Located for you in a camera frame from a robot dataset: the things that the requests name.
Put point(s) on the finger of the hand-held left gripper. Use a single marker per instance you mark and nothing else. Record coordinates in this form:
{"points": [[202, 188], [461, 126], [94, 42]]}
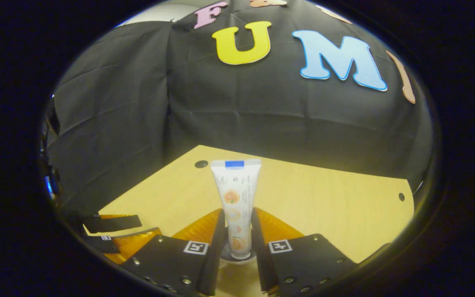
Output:
{"points": [[114, 223], [101, 245]]}

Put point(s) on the white toothpaste tube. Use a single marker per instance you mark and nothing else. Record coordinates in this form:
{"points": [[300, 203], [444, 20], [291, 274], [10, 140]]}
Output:
{"points": [[236, 194]]}

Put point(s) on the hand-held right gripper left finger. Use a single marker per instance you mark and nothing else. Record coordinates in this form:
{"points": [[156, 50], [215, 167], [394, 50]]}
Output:
{"points": [[215, 264]]}

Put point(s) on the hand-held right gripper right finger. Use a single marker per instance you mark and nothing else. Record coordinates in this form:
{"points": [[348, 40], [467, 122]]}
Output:
{"points": [[260, 264]]}

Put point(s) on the black backdrop cloth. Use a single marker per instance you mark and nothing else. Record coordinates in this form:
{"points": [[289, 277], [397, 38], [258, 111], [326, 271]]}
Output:
{"points": [[262, 115]]}

